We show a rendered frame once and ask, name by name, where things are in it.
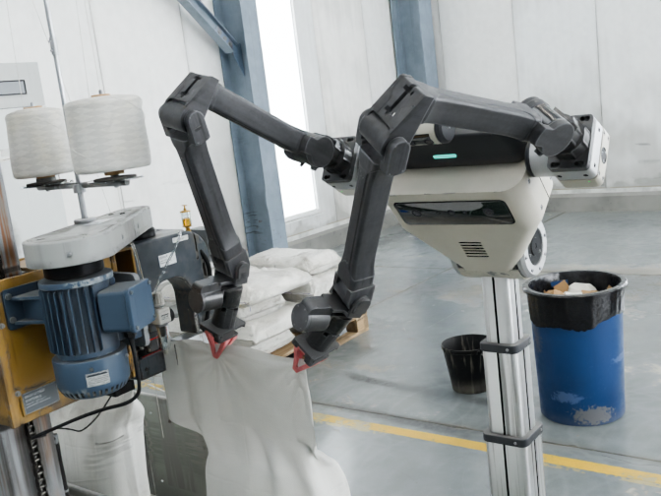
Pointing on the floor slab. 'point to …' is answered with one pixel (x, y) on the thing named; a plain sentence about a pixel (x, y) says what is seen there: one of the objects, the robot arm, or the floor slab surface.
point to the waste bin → (578, 346)
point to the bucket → (465, 362)
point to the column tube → (21, 482)
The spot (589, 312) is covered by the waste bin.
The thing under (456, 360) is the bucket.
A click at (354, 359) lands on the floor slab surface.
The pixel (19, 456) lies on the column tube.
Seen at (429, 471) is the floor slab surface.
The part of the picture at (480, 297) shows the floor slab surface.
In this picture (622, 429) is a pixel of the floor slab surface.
